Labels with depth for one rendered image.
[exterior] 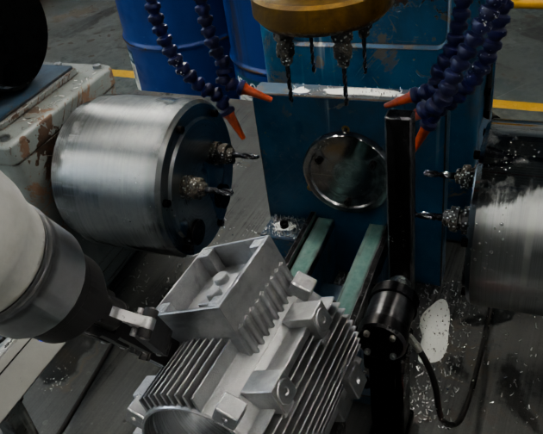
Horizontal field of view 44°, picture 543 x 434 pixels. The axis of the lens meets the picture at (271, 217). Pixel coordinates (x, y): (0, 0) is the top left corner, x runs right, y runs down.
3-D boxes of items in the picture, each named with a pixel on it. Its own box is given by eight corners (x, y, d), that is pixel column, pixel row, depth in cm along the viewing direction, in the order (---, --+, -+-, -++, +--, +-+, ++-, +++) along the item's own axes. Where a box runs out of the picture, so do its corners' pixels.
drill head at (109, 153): (94, 182, 133) (54, 64, 119) (263, 201, 120) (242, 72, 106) (13, 261, 115) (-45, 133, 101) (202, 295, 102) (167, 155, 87)
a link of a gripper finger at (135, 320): (80, 286, 54) (136, 296, 52) (114, 305, 58) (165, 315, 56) (70, 314, 53) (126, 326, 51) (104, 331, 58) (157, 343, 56)
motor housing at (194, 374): (263, 382, 91) (191, 275, 83) (387, 378, 79) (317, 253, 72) (189, 513, 76) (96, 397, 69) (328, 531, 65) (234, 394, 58)
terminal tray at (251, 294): (231, 294, 82) (202, 247, 80) (301, 283, 76) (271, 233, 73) (181, 364, 74) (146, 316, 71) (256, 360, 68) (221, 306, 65)
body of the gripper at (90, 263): (102, 245, 50) (155, 284, 58) (12, 231, 53) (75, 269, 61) (66, 342, 48) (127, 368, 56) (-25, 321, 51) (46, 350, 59)
